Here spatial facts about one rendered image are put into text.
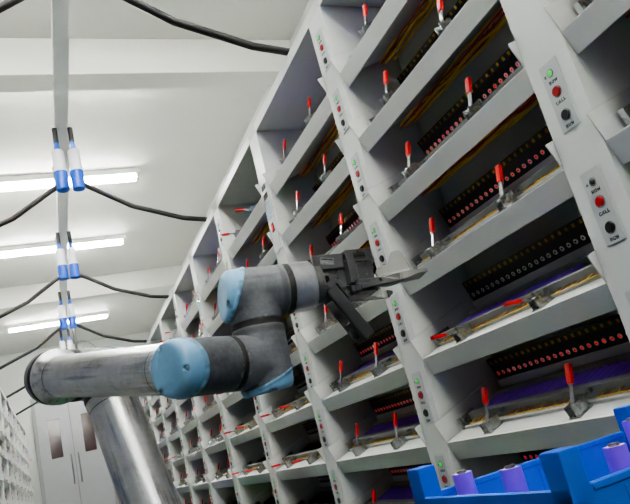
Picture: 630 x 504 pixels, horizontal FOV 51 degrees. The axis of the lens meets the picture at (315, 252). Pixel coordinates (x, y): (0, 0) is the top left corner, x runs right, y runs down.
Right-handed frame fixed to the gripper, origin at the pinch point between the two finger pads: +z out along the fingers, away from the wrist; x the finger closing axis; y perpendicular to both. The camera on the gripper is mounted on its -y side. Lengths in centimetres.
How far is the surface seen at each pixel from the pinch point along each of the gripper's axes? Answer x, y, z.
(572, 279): -18.6, -6.8, 21.0
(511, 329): -3.7, -11.9, 16.9
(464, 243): 2.1, 7.9, 16.0
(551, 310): -15.9, -11.3, 16.8
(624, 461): -66, -31, -25
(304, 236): 101, 46, 22
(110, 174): 362, 197, -15
